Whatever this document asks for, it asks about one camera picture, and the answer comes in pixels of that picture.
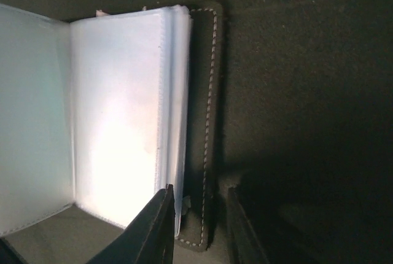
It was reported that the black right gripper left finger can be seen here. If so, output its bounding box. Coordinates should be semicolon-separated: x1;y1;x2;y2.
88;184;175;264

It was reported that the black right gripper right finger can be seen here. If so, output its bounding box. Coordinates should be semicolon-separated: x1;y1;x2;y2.
227;187;270;263

